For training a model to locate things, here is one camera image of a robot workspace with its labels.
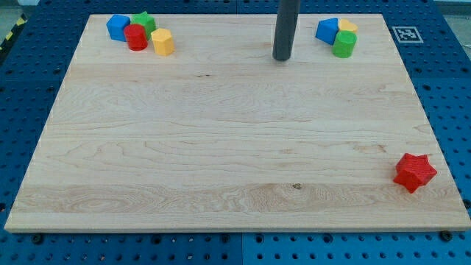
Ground blue triangle block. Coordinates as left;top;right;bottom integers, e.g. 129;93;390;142
315;18;339;46

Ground light wooden board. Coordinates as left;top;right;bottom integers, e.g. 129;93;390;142
5;14;470;233

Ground yellow hexagon block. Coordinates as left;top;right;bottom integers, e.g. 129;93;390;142
151;28;175;56

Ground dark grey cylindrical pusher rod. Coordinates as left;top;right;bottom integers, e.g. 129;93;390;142
272;0;301;61

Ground green cylinder block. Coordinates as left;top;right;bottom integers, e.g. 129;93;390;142
332;30;358;58

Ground red cylinder block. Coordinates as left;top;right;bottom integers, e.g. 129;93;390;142
124;24;148;51

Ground green star block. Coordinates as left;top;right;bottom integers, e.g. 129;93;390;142
131;11;157;40

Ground yellow heart block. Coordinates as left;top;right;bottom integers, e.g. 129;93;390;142
338;18;358;34

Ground blue cube block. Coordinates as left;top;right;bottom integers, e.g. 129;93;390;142
106;14;130;42

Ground red star block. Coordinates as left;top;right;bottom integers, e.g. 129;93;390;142
393;153;437;194

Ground white fiducial marker tag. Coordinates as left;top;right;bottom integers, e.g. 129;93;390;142
392;26;423;43

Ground black bolt front left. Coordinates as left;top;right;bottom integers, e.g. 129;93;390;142
31;233;44;245

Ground black bolt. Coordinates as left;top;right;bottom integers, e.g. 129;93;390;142
31;233;44;245
439;230;453;242

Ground black bolt front right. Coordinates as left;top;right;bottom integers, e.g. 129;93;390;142
439;230;453;242

